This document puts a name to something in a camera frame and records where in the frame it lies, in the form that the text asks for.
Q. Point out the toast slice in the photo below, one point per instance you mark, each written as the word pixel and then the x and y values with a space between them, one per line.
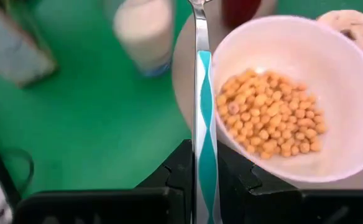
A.
pixel 340 20

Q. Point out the glass of milk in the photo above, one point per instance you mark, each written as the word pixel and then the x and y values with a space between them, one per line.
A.
pixel 144 31

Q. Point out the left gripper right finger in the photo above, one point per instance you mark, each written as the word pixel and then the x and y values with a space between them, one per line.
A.
pixel 278 208

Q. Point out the white bowl with cereal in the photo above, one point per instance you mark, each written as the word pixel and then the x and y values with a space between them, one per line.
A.
pixel 340 77

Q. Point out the cereal box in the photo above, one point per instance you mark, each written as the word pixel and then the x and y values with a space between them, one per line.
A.
pixel 13 53

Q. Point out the red apple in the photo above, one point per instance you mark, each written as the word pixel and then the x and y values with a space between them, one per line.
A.
pixel 240 12

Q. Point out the orange cereal balls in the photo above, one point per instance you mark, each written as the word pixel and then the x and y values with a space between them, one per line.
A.
pixel 271 118

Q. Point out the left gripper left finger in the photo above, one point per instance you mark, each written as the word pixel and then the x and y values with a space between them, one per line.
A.
pixel 156 205

